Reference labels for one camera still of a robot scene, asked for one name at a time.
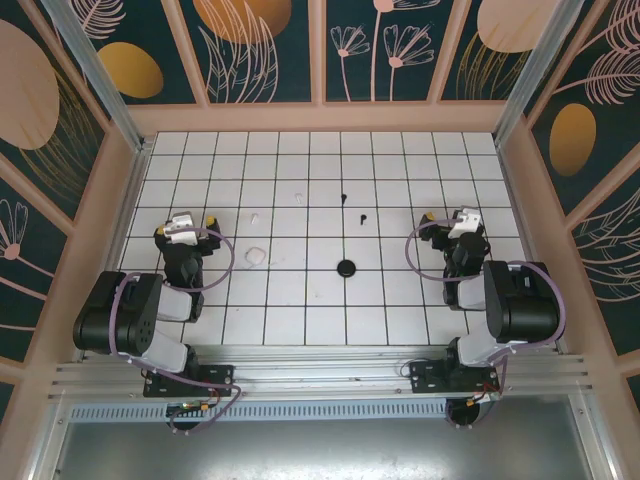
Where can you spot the black round charging case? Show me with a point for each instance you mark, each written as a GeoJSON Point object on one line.
{"type": "Point", "coordinates": [346, 268]}

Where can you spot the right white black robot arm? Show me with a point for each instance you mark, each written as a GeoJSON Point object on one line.
{"type": "Point", "coordinates": [525, 305]}

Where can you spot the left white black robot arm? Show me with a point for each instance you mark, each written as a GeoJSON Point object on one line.
{"type": "Point", "coordinates": [125, 320]}

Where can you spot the grey metal sheet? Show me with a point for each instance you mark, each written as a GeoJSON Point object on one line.
{"type": "Point", "coordinates": [320, 450]}

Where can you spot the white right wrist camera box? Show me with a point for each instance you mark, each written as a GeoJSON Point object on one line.
{"type": "Point", "coordinates": [462, 225]}

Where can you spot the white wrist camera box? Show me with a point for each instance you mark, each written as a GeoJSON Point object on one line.
{"type": "Point", "coordinates": [181, 231]}
{"type": "Point", "coordinates": [462, 225]}

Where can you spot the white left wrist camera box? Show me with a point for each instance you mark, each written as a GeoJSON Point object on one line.
{"type": "Point", "coordinates": [181, 231]}

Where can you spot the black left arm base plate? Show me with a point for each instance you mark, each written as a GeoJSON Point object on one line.
{"type": "Point", "coordinates": [215, 377]}

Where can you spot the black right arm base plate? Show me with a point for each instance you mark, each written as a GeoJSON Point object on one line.
{"type": "Point", "coordinates": [425, 377]}

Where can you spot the aluminium corner post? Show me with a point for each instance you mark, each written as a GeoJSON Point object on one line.
{"type": "Point", "coordinates": [100, 80]}
{"type": "Point", "coordinates": [540, 65]}

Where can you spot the aluminium mounting rail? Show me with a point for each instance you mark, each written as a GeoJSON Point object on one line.
{"type": "Point", "coordinates": [320, 365]}

